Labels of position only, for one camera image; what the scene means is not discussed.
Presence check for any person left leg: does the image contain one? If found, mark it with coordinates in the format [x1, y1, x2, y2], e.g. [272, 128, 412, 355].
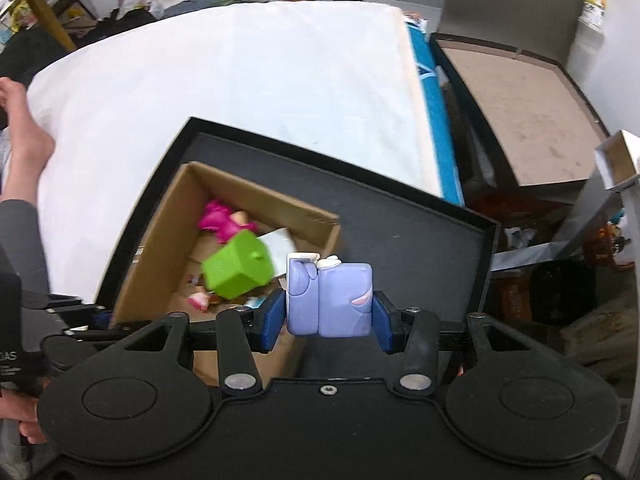
[1, 77, 55, 294]

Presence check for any black framed brown board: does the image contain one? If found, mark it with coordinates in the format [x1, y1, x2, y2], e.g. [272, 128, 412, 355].
[430, 32, 608, 204]

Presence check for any green hexagonal box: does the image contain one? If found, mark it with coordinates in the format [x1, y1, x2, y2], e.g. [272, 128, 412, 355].
[201, 231, 273, 299]

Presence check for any white bed sheet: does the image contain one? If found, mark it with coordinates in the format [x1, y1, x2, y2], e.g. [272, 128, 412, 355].
[27, 1, 445, 299]

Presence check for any blue patterned cushion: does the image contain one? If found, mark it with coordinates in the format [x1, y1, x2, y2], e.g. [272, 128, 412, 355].
[405, 15, 464, 206]

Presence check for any pink bear figurine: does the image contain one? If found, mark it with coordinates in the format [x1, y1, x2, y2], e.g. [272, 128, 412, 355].
[198, 200, 258, 245]

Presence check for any brown haired doll figurine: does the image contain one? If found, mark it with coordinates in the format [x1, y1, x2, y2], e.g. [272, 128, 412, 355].
[186, 290, 224, 312]

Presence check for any purple elephant cube toy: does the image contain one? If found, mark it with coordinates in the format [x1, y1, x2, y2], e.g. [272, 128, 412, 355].
[285, 252, 373, 338]

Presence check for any brown cardboard box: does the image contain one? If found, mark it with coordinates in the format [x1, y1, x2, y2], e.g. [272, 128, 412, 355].
[108, 160, 343, 387]

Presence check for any person left hand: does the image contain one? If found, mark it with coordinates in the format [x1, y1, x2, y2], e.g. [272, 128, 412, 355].
[0, 389, 47, 444]

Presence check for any black shallow tray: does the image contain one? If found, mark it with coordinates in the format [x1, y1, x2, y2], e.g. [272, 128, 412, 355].
[96, 118, 498, 324]

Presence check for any white power adapter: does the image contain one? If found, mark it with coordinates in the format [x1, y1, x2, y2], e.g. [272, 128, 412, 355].
[257, 228, 297, 278]

